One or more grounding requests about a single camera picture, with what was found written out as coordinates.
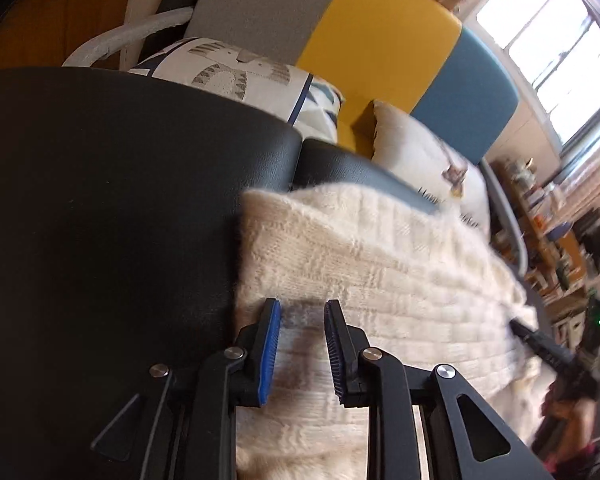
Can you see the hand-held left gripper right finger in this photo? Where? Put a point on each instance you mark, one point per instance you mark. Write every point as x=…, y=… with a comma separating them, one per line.
x=335, y=355

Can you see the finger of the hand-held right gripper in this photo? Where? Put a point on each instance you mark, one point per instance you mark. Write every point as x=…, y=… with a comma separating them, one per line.
x=540, y=345

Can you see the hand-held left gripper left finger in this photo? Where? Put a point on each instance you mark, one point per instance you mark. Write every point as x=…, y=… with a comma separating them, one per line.
x=270, y=350

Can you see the cream knitted sweater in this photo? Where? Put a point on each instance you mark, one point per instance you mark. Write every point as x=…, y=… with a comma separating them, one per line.
x=380, y=280

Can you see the person's right hand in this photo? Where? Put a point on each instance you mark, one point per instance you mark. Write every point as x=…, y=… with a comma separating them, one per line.
x=572, y=422

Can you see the brown wooden table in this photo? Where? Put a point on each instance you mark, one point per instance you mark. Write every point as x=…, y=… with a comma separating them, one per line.
x=565, y=250

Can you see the white deer print cushion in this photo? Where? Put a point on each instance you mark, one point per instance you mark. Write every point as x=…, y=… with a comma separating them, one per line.
x=415, y=150

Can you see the geometric print cushion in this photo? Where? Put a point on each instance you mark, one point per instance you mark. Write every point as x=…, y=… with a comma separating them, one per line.
x=220, y=75

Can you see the large sliding window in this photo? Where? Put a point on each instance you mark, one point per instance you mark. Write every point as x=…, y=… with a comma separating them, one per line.
x=545, y=25

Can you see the grey yellow blue sofa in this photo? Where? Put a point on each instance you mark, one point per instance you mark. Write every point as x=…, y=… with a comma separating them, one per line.
x=380, y=35

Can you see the wooden door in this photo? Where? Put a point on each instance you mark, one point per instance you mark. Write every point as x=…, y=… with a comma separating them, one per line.
x=55, y=25

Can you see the white metal rail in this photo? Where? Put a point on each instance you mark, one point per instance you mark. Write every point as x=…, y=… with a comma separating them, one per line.
x=130, y=30

